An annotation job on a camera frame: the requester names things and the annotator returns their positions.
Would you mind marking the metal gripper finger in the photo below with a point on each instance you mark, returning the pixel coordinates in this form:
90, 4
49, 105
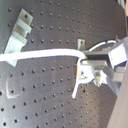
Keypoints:
104, 54
99, 74

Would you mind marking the small metal clip post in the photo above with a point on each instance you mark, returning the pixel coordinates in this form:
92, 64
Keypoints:
81, 44

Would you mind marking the metal cable clip bracket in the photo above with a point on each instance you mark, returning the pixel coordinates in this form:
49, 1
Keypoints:
17, 39

